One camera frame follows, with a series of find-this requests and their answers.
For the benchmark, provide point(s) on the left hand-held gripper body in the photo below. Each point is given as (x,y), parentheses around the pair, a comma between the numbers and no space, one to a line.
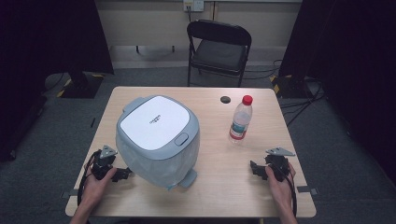
(101,163)

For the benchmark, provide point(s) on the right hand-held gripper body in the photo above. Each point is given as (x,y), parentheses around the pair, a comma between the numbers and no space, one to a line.
(278,163)

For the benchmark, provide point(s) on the clear water bottle red cap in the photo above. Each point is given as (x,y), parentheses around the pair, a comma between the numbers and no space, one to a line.
(240,123)

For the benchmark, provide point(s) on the grey trash can white lid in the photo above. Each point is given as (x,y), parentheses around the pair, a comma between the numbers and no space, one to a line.
(155,124)

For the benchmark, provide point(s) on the person's right hand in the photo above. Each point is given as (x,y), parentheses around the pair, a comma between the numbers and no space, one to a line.
(281,193)

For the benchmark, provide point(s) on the person's left hand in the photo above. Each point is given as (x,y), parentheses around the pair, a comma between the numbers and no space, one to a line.
(93,189)

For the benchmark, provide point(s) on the black table grommet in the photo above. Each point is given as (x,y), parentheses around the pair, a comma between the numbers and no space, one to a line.
(225,99)

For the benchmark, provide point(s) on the black stand base striped tape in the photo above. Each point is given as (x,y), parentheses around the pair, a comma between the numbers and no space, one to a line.
(82,87)
(288,88)

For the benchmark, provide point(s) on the dark curtain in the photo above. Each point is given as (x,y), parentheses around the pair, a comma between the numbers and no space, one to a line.
(351,62)
(37,62)

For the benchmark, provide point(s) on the black folding chair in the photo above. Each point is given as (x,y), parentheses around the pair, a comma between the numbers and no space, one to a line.
(219,53)

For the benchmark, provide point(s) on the grey table edge bracket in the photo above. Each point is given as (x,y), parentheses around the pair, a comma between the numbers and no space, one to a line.
(67,194)
(307,189)

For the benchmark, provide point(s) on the white wall outlet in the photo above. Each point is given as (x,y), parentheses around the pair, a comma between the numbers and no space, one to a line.
(193,5)

